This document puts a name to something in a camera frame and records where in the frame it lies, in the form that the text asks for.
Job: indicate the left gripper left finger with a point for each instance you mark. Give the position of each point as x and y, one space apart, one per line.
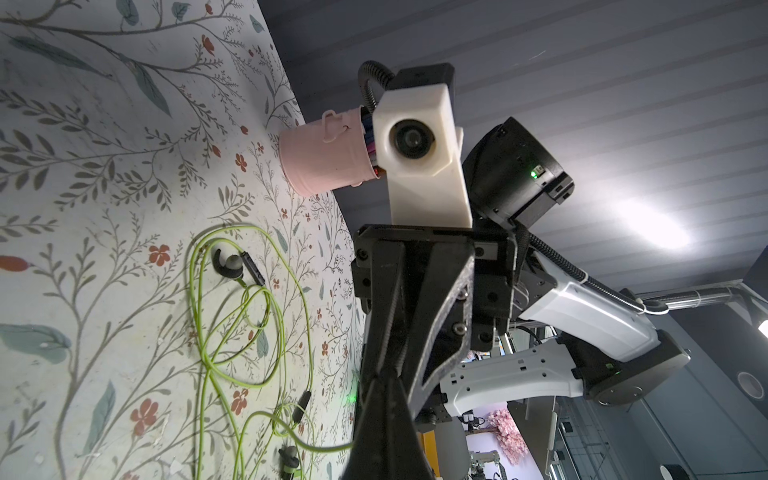
383 444

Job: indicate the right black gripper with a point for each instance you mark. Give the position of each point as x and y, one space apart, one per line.
497 267

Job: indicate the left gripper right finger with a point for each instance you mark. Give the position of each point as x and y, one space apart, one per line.
439 335

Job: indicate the green wired earphones tangle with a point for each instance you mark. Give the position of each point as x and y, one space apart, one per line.
243 352

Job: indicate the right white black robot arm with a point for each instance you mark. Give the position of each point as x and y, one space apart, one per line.
570 335

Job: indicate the pink pen cup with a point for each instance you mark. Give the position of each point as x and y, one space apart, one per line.
333 152

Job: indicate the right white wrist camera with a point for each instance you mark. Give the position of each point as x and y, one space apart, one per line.
418 145

